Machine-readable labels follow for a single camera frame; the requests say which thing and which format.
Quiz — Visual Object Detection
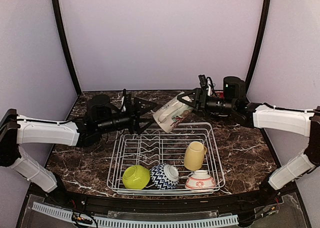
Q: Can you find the left black frame post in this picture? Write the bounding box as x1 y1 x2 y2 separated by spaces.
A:
51 0 82 97

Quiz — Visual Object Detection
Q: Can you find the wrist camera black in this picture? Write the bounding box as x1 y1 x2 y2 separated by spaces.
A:
85 94 112 127
223 76 246 101

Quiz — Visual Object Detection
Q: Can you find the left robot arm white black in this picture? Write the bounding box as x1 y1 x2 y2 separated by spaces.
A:
0 94 157 206

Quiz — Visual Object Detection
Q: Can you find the right black frame post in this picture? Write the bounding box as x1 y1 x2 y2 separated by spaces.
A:
245 0 271 93

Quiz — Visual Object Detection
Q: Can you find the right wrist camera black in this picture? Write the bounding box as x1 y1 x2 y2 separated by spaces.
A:
223 76 246 101

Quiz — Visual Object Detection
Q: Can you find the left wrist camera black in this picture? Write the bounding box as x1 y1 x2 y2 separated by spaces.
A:
85 94 112 127

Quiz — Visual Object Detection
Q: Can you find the red floral plate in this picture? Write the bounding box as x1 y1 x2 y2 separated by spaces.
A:
212 90 224 98

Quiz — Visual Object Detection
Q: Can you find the white wire dish rack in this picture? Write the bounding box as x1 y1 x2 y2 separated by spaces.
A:
106 122 226 196

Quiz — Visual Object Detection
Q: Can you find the black front rail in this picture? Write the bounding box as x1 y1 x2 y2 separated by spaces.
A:
44 187 309 225

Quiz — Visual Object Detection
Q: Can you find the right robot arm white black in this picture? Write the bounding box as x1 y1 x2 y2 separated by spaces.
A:
178 88 320 205

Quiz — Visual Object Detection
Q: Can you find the white patterned tall mug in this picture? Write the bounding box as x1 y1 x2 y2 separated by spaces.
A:
152 92 193 133

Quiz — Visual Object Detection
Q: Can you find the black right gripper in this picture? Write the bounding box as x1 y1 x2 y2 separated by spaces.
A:
178 87 237 116

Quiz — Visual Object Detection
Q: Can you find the white red patterned bowl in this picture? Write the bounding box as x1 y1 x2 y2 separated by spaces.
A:
185 170 216 192

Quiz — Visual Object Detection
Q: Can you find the blue white zigzag bowl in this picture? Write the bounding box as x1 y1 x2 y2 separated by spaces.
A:
150 163 179 190

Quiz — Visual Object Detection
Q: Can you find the yellow mug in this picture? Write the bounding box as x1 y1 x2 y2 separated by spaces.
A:
183 141 208 171

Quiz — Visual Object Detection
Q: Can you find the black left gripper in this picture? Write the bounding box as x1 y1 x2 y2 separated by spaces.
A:
97 97 159 135

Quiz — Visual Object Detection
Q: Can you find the black frame post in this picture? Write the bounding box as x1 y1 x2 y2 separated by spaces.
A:
51 0 82 97
245 0 271 93

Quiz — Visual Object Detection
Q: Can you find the white slotted cable duct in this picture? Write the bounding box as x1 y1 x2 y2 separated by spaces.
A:
31 202 239 228

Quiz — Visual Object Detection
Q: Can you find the lime green bowl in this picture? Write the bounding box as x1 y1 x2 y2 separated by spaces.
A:
122 165 151 190

